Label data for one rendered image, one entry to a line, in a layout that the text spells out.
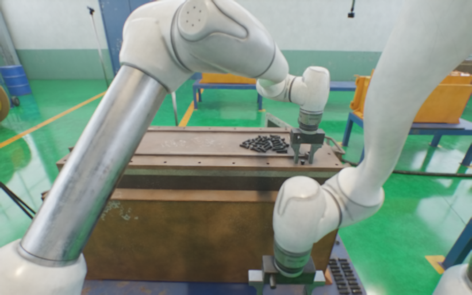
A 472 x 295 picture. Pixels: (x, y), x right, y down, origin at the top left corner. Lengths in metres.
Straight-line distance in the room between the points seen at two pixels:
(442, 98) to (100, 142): 4.52
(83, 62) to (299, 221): 11.55
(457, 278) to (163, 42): 0.63
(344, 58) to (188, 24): 10.68
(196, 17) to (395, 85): 0.28
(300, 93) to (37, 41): 12.18
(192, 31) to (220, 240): 0.99
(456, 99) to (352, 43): 6.84
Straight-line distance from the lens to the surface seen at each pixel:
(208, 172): 1.03
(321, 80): 0.90
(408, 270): 2.78
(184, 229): 1.17
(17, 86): 10.12
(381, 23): 11.52
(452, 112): 4.85
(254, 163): 1.03
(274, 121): 2.01
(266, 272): 0.65
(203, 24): 0.38
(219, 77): 6.21
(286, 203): 0.49
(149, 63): 0.48
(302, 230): 0.51
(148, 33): 0.50
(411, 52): 0.29
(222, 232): 1.16
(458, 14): 0.28
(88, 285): 1.68
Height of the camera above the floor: 1.89
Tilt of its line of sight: 27 degrees down
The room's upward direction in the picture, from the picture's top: 1 degrees clockwise
